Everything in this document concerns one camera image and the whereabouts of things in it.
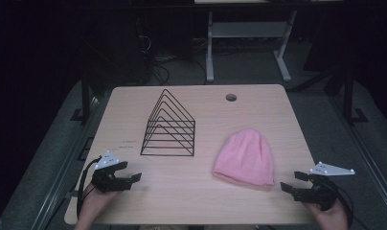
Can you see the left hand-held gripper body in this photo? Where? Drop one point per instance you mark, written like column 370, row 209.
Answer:
column 106, row 179

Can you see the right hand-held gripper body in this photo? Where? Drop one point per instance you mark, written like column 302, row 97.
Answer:
column 322, row 188

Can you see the pink knit beanie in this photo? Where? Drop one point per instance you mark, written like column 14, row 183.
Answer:
column 245, row 158

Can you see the person's left hand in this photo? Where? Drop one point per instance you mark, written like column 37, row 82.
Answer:
column 94, row 206

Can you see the person's right hand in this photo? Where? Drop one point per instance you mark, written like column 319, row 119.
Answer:
column 329, row 218

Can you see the black metal stand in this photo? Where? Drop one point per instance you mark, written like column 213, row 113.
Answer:
column 349, row 96
column 85, row 92

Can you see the white metal desk frame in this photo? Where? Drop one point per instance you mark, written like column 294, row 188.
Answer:
column 249, row 38

